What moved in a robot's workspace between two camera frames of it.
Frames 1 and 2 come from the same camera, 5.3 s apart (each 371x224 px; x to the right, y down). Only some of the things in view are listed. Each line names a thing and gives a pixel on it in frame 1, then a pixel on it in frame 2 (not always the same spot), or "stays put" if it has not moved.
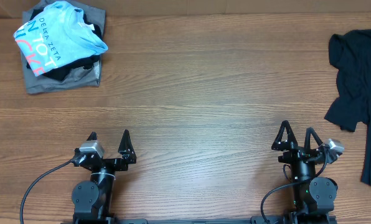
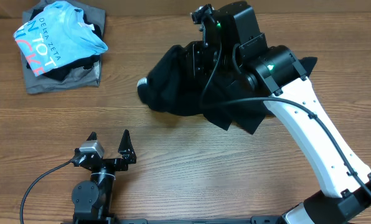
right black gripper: [295, 152] → [196, 65]
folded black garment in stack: [63, 70] stays put
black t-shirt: [359, 56] → [169, 88]
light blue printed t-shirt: [56, 37] stays put
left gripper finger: [126, 149] stays put
